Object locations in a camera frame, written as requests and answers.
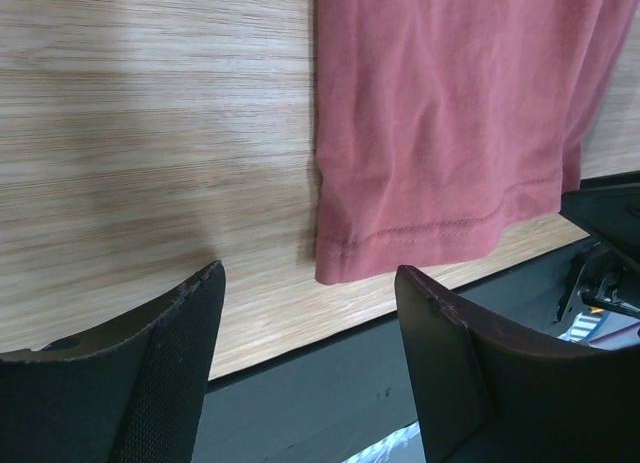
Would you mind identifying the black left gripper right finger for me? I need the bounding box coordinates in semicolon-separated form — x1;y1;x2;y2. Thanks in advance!
395;266;639;462

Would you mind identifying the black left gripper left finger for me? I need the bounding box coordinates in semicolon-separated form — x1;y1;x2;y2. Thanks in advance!
1;261;225;462

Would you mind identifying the salmon red tank top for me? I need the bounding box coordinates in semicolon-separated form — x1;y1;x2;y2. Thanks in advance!
315;0;639;285

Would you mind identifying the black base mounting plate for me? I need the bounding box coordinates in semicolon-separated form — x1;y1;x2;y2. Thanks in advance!
189;170;640;463

